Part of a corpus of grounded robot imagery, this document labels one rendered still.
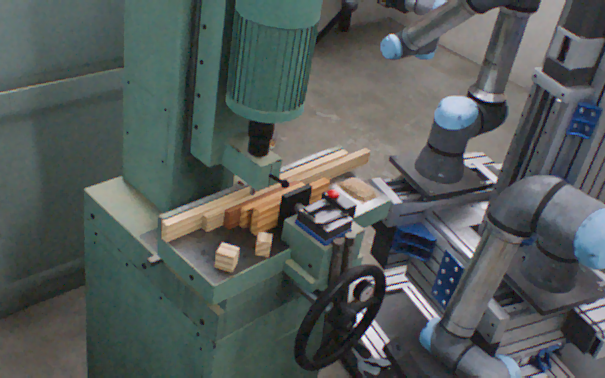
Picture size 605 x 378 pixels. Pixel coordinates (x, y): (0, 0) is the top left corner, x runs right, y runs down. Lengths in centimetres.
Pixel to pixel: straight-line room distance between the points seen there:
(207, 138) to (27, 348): 124
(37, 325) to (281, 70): 157
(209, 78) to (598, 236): 87
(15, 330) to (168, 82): 132
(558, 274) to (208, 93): 97
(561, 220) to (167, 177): 94
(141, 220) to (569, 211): 104
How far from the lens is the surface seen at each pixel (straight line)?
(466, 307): 160
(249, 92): 155
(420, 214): 226
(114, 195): 199
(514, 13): 215
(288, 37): 149
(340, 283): 157
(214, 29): 161
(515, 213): 149
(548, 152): 203
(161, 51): 173
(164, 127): 179
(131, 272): 194
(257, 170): 167
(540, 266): 195
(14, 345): 272
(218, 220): 173
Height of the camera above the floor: 197
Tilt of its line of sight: 34 degrees down
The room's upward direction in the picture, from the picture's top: 11 degrees clockwise
